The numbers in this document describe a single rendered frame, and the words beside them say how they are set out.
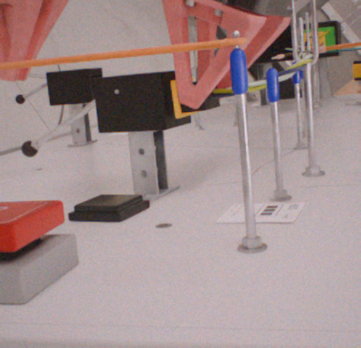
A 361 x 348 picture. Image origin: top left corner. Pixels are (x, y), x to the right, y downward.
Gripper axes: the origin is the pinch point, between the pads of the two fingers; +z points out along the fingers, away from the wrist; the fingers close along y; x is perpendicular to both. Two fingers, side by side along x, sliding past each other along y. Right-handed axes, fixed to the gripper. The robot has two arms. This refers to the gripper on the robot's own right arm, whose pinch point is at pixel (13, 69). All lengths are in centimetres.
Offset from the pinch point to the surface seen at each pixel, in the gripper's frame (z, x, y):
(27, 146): 5.9, -1.9, -0.5
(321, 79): 5, -7, 83
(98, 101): 1.1, -9.3, -2.1
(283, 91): 10, 6, 102
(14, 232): 4.0, -17.1, -21.1
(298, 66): -2.5, -21.9, 4.2
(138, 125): 2.4, -12.7, -2.2
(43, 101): 42, 155, 217
